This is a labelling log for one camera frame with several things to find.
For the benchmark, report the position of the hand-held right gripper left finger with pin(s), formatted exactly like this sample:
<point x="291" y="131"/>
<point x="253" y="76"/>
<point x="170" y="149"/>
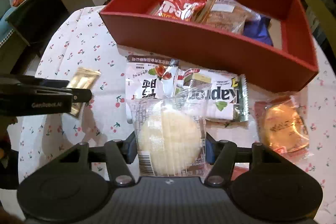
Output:
<point x="129" y="149"/>

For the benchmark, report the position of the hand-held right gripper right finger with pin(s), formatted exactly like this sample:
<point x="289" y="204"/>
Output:
<point x="209" y="148"/>

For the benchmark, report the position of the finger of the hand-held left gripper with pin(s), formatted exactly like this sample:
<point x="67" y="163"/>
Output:
<point x="82" y="96"/>
<point x="39" y="81"/>

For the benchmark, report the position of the gold snack packet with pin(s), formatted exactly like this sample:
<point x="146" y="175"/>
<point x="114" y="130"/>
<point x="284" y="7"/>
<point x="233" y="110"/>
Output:
<point x="84" y="78"/>

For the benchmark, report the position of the clear packet of rice cracker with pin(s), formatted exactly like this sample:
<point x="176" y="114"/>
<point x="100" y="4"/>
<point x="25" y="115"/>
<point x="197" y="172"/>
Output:
<point x="168" y="134"/>

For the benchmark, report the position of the green white wafer packet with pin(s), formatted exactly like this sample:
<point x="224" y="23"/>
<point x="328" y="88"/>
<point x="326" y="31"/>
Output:
<point x="223" y="100"/>

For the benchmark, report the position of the white chicken leg packet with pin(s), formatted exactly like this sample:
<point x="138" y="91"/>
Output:
<point x="147" y="82"/>

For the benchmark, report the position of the orange round pastry packet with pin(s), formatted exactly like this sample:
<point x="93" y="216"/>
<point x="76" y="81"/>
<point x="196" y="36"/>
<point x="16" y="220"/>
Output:
<point x="283" y="127"/>

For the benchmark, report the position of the red cardboard box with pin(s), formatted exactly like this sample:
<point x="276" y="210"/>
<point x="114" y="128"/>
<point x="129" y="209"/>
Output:
<point x="183" y="48"/>

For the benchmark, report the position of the purple snack packet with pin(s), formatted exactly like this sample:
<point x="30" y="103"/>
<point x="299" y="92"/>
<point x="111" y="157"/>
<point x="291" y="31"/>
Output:
<point x="256" y="29"/>

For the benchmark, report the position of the red gummy candy packet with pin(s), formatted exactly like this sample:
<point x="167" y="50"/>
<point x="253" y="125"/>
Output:
<point x="178" y="7"/>

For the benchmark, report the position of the clear packet of brown pastry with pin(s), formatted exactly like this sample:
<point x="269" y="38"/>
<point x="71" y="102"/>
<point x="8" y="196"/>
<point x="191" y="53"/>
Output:
<point x="225" y="16"/>

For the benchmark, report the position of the cherry print tablecloth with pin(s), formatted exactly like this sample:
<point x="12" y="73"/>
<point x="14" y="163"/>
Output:
<point x="78" y="37"/>

